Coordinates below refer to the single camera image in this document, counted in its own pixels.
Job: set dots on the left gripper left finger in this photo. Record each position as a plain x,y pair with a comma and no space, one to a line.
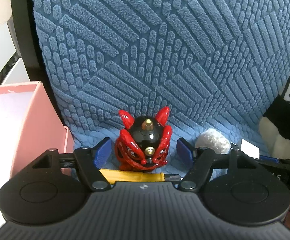
84,161

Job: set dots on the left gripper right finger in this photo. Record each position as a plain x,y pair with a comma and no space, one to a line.
212,172

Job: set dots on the red lion dance figurine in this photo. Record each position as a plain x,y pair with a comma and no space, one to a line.
143,143

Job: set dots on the patterned fleece blanket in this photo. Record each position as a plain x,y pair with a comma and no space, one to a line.
274,126

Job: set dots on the small white charger far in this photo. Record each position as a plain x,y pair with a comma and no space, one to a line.
249,149

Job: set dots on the pink cardboard box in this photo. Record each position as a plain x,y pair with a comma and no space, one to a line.
29,125

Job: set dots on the blue textured sofa cover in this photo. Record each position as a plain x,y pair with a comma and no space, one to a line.
215,63

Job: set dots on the yellow handled screwdriver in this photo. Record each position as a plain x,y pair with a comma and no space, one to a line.
113,176

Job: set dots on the white chair with black frame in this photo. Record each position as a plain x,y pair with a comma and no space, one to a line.
20,54

